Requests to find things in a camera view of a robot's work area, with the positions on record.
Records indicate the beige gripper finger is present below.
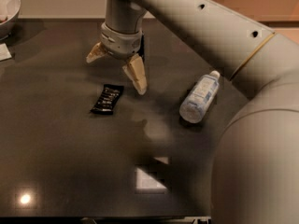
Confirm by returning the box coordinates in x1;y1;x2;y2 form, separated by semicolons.
122;54;148;95
86;42;107;63

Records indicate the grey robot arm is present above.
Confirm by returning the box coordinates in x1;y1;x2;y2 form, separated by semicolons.
87;0;299;224

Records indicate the black RXBAR chocolate bar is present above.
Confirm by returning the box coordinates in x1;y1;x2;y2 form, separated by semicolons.
91;84;124;115

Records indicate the blue Pepsi soda can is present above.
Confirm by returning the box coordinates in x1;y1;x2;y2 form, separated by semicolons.
138;35;145;62

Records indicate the clear plastic water bottle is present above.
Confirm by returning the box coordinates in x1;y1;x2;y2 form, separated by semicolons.
179;70;221;123

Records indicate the white paper napkin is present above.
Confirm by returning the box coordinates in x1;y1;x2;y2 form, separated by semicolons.
0;44;12;61

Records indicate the white bowl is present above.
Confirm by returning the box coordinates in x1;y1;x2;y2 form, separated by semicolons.
0;0;21;40

